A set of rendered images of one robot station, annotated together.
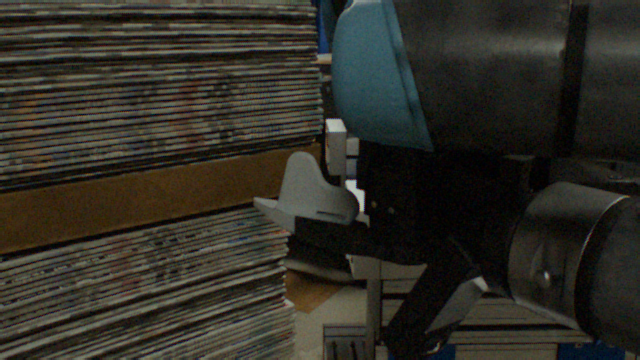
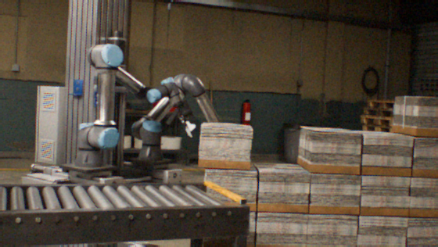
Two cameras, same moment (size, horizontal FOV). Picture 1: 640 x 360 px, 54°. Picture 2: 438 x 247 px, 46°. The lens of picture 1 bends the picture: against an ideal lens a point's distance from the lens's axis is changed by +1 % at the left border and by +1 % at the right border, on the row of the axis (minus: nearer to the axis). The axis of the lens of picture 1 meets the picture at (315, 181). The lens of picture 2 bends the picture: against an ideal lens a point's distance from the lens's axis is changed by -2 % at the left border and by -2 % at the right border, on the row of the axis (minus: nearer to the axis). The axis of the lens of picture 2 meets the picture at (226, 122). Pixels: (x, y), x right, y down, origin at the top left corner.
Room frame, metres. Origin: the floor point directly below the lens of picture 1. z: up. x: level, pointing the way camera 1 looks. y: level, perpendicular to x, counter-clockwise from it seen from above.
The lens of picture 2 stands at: (3.12, 2.02, 1.24)
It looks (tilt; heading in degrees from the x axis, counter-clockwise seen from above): 3 degrees down; 216
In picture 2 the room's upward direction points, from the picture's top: 3 degrees clockwise
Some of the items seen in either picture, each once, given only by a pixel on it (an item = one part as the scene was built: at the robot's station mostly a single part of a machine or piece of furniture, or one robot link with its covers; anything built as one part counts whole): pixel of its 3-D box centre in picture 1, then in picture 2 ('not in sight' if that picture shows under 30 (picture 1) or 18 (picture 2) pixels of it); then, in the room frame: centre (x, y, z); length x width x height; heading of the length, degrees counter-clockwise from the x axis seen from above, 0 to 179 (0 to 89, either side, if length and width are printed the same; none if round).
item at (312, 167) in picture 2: not in sight; (327, 164); (0.26, 0.69, 0.86); 0.38 x 0.29 x 0.04; 39
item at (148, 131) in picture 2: not in sight; (151, 132); (0.78, -0.25, 0.98); 0.13 x 0.12 x 0.14; 69
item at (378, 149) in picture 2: not in sight; (376, 152); (0.07, 0.92, 0.95); 0.38 x 0.29 x 0.23; 39
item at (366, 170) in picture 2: not in sight; (375, 166); (0.07, 0.92, 0.86); 0.38 x 0.29 x 0.04; 39
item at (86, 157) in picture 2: not in sight; (89, 156); (1.28, -0.22, 0.87); 0.15 x 0.15 x 0.10
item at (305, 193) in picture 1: (301, 191); not in sight; (0.43, 0.01, 0.88); 0.09 x 0.03 x 0.06; 65
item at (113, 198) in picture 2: not in sight; (116, 201); (1.64, 0.40, 0.77); 0.47 x 0.05 x 0.05; 59
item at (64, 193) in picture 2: not in sight; (68, 202); (1.80, 0.30, 0.77); 0.47 x 0.05 x 0.05; 59
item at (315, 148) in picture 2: not in sight; (328, 150); (0.26, 0.69, 0.95); 0.38 x 0.29 x 0.23; 39
